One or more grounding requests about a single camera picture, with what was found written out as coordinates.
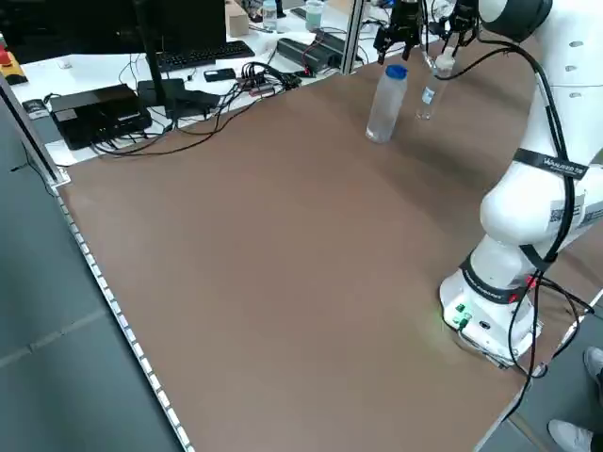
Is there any black keyboard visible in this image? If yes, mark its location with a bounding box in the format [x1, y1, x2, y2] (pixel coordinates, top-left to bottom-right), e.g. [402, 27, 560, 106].
[154, 40, 256, 73]

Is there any aluminium frame profile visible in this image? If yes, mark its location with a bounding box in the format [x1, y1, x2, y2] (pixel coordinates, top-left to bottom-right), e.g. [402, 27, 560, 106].
[0, 73, 72, 186]

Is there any black docking station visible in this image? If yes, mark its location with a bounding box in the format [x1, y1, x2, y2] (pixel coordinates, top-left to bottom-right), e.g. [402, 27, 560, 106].
[49, 83, 155, 152]

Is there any black base cable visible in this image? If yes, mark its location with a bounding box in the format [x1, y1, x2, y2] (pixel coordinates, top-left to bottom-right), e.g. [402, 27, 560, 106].
[506, 275, 595, 380]

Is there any black desk cable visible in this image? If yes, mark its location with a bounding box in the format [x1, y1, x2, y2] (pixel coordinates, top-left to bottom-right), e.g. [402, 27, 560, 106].
[91, 60, 302, 160]

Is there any clear drink bottle blue cap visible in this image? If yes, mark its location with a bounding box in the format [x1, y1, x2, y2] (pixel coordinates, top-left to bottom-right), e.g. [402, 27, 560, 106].
[365, 64, 409, 145]

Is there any clear plastic cup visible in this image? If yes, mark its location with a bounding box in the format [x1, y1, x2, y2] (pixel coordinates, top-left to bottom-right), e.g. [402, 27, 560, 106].
[304, 0, 326, 32]

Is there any red emergency stop button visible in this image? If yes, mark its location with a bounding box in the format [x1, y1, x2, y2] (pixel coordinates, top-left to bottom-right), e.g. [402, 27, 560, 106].
[0, 44, 25, 87]

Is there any aluminium post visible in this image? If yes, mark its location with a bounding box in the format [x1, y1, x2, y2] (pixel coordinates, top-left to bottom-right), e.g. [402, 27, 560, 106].
[339, 0, 367, 76]

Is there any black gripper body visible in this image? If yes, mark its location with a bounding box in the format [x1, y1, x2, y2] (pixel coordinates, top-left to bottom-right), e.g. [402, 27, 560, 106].
[391, 0, 423, 30]
[454, 0, 481, 23]

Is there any person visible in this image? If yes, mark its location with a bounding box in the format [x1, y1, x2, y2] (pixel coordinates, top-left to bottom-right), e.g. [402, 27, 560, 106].
[547, 347, 603, 452]

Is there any black usb hub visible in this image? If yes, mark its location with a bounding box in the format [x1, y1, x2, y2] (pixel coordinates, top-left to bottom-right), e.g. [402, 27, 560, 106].
[240, 70, 277, 95]

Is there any black power supply unit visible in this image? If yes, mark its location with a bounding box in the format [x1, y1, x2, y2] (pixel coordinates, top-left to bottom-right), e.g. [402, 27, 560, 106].
[313, 27, 350, 60]
[276, 37, 341, 75]

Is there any cardboard box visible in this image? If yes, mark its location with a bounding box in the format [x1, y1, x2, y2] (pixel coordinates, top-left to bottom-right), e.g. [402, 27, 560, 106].
[224, 0, 250, 38]

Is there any small clear water bottle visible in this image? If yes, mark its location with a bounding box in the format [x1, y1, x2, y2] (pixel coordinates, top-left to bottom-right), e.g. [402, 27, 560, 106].
[261, 0, 279, 33]

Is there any black computer monitor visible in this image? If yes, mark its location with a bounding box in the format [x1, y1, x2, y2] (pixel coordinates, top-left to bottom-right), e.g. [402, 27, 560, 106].
[0, 0, 228, 119]

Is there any small black card holder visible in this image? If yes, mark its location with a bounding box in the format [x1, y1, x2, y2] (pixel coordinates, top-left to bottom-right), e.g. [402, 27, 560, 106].
[22, 97, 49, 120]

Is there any clear condiment bottle white cap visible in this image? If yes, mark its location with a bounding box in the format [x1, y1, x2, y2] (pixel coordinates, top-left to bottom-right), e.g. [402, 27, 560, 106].
[414, 54, 454, 121]

